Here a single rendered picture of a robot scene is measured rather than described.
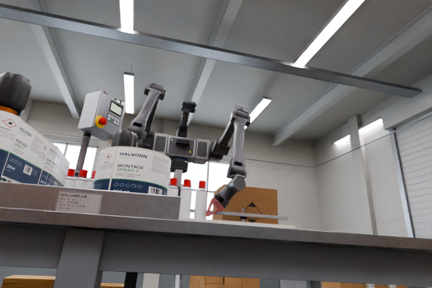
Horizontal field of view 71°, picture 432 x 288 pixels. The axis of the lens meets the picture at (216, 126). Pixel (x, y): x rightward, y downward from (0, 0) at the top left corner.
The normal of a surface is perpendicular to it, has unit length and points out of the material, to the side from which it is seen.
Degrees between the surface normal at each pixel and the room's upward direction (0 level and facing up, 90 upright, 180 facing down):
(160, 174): 90
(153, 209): 90
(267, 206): 90
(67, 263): 90
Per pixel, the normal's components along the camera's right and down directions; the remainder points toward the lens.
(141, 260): 0.17, -0.37
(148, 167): 0.56, -0.29
